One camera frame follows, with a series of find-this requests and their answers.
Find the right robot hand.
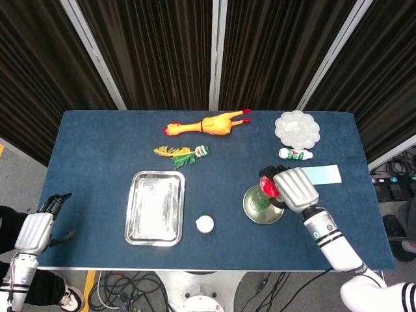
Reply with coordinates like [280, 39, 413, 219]
[259, 164, 320, 215]

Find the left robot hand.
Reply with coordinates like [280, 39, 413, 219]
[14, 192, 77, 256]

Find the red green snack can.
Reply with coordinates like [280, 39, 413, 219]
[250, 175, 281, 213]

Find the white round object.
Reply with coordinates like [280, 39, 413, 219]
[195, 215, 215, 234]

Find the light blue paper tag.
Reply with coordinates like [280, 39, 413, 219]
[300, 164, 343, 185]

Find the small white green drink bottle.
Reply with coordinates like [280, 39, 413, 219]
[278, 148, 314, 161]

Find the round steel plate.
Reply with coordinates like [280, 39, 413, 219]
[242, 185, 285, 225]

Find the white flower-shaped paint palette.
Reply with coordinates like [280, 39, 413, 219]
[274, 109, 321, 149]

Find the yellow rubber chicken toy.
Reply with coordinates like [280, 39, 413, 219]
[162, 109, 253, 137]

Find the blue tablecloth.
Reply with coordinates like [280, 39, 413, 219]
[21, 109, 396, 271]

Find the black shoe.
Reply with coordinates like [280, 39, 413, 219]
[382, 214, 416, 263]

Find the yellow green feather shuttlecock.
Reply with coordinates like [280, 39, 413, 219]
[153, 144, 211, 170]

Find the rectangular steel tray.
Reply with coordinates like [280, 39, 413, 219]
[124, 170, 186, 248]

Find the dark pleated curtain panel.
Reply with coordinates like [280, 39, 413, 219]
[218, 0, 359, 111]
[305, 0, 416, 164]
[0, 0, 118, 167]
[77, 0, 215, 111]

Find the black floor cable bundle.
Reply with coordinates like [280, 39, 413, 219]
[87, 270, 173, 312]

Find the white table frame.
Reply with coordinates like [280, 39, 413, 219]
[34, 266, 387, 283]

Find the white partition frame post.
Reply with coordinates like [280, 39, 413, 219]
[295, 0, 375, 111]
[59, 0, 127, 111]
[208, 0, 228, 111]

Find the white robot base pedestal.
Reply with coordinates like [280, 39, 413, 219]
[154, 270, 248, 312]

